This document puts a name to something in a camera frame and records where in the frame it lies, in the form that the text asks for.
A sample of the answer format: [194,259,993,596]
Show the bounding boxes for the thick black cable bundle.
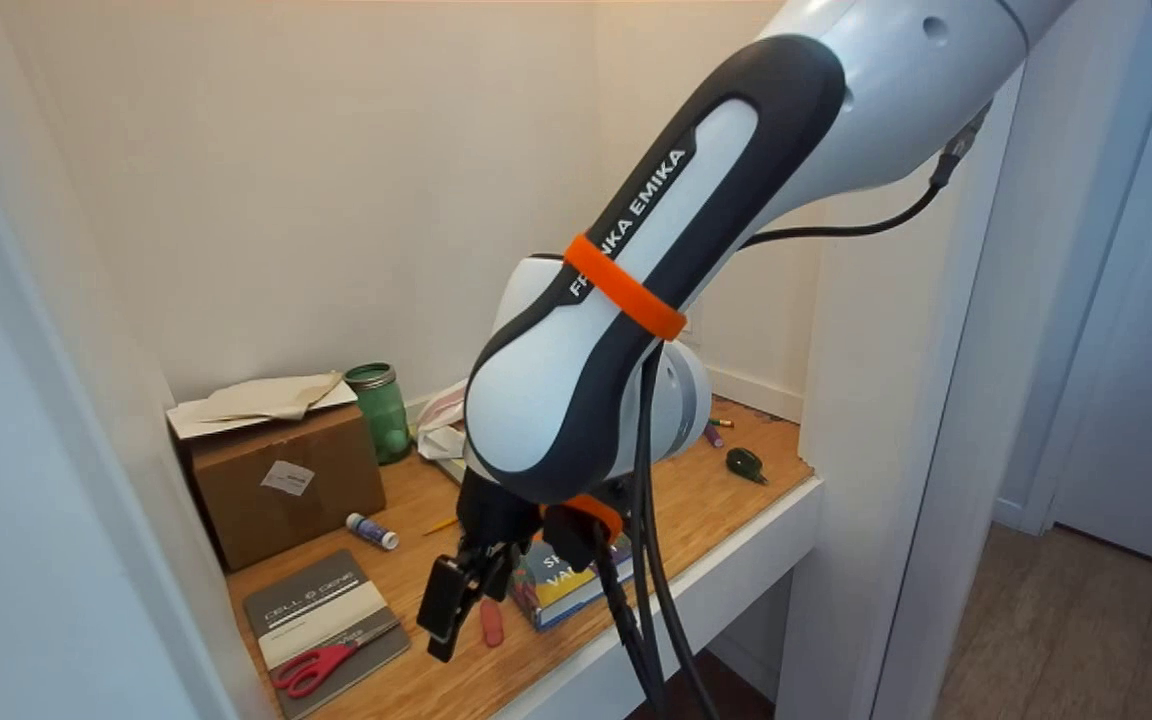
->
[592,341,726,720]

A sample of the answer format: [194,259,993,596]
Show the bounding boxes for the small pinkish purple capsule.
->
[477,596,511,652]

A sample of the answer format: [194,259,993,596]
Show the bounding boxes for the red scissors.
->
[266,635,380,705]

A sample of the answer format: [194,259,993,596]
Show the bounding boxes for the beige folded paper sheet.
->
[162,372,362,443]

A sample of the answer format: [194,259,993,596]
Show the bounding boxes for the white door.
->
[1047,63,1152,586]

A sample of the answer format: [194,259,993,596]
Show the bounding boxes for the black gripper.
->
[412,464,567,670]

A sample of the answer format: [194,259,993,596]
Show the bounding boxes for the brown cardboard box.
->
[181,404,387,575]

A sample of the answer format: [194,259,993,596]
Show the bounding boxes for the white and purple glue stick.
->
[345,507,403,558]

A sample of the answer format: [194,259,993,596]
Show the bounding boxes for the green cup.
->
[341,360,415,468]

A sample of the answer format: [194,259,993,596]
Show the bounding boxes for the small orange cable strap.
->
[559,494,627,545]

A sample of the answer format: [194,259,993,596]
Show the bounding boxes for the wide orange arm strap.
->
[559,232,691,344]

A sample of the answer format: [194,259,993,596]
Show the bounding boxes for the book with colourful cover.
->
[508,534,641,635]

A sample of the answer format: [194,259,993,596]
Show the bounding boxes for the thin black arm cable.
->
[733,106,996,257]

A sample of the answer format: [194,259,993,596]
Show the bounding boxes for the dark green teardrop gadget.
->
[725,443,767,488]

